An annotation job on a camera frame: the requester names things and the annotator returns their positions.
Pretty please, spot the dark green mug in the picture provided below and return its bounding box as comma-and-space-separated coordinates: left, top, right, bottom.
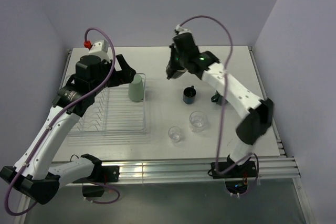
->
211, 91, 228, 105

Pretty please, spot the aluminium rail frame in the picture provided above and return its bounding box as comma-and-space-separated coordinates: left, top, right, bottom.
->
26, 140, 316, 224

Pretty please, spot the black mug cream interior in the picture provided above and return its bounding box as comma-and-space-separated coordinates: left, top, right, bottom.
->
166, 68, 186, 80

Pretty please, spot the clear wire dish rack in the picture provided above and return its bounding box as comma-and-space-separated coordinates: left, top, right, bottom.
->
68, 84, 146, 137

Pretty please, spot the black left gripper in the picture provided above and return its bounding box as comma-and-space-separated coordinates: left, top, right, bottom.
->
90, 54, 135, 95

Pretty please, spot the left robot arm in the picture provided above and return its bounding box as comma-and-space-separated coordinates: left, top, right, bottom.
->
1, 54, 136, 205

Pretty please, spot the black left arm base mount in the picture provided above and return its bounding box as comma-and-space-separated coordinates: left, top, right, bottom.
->
82, 166, 119, 198

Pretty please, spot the small clear glass cup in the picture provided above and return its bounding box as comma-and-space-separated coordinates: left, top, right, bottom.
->
168, 126, 183, 143

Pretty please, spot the light green plastic cup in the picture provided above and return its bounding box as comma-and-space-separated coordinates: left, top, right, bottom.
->
128, 74, 144, 102

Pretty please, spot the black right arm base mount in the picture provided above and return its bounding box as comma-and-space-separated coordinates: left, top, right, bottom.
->
207, 160, 258, 179

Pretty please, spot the large clear glass cup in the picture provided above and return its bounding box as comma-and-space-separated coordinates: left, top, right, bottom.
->
189, 111, 208, 133

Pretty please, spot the dark blue mug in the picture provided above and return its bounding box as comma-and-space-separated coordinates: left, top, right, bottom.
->
183, 86, 197, 105

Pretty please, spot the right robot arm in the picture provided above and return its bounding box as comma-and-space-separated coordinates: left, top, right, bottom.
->
166, 29, 274, 177

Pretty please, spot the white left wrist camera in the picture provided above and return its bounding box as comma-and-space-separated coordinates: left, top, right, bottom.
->
83, 39, 110, 61

